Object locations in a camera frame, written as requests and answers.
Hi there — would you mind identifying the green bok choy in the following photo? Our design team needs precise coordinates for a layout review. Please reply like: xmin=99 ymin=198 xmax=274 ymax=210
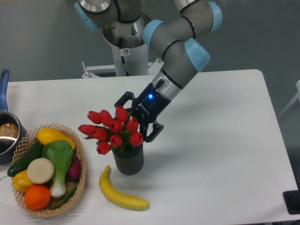
xmin=42 ymin=140 xmax=73 ymax=197

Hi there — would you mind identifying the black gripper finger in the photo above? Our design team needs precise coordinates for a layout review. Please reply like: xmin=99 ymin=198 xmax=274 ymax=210
xmin=114 ymin=91 xmax=136 ymax=112
xmin=140 ymin=120 xmax=164 ymax=143

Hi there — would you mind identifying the white frame at right edge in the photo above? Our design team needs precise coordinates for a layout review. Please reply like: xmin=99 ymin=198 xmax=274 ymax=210
xmin=279 ymin=80 xmax=300 ymax=118

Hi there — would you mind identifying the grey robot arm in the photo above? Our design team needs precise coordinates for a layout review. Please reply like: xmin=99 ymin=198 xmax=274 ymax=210
xmin=74 ymin=0 xmax=223 ymax=143

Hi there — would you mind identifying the black device at table edge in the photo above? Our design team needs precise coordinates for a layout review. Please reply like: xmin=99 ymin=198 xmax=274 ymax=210
xmin=283 ymin=190 xmax=300 ymax=215

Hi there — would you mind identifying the purple sweet potato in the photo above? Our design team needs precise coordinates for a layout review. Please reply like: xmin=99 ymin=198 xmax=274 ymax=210
xmin=67 ymin=154 xmax=82 ymax=180

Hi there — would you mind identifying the yellow banana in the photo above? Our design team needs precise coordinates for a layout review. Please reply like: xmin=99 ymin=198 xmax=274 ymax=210
xmin=99 ymin=165 xmax=150 ymax=211

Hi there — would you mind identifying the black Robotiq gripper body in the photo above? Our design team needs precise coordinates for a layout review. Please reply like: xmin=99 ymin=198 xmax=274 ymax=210
xmin=131 ymin=83 xmax=171 ymax=124

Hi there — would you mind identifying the orange fruit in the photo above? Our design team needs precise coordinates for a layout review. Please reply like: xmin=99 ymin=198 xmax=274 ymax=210
xmin=25 ymin=185 xmax=51 ymax=210

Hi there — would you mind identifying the green bean pod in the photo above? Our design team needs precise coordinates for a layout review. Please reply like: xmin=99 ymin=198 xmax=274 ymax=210
xmin=50 ymin=186 xmax=77 ymax=210

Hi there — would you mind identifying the red tulip bouquet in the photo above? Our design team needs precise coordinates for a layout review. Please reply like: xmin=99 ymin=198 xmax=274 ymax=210
xmin=78 ymin=105 xmax=144 ymax=155

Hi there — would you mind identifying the dark grey ribbed vase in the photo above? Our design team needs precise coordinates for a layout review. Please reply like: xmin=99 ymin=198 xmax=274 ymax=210
xmin=112 ymin=144 xmax=144 ymax=175

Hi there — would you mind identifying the round beige bun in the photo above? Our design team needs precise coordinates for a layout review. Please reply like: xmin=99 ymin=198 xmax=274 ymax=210
xmin=27 ymin=158 xmax=54 ymax=184

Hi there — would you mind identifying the blue saucepan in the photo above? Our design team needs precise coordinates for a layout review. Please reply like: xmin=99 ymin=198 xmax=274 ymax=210
xmin=0 ymin=69 xmax=27 ymax=165

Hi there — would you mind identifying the yellow bell pepper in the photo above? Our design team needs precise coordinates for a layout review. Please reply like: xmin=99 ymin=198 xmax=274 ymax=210
xmin=12 ymin=170 xmax=35 ymax=193

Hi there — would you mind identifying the dark green cucumber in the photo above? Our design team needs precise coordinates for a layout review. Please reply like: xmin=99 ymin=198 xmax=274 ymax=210
xmin=7 ymin=140 xmax=44 ymax=177

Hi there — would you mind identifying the woven wicker basket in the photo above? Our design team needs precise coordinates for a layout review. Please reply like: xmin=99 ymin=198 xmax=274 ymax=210
xmin=12 ymin=124 xmax=86 ymax=217

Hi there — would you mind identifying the yellow squash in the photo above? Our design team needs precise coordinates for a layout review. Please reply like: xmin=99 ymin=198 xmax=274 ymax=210
xmin=37 ymin=128 xmax=76 ymax=150

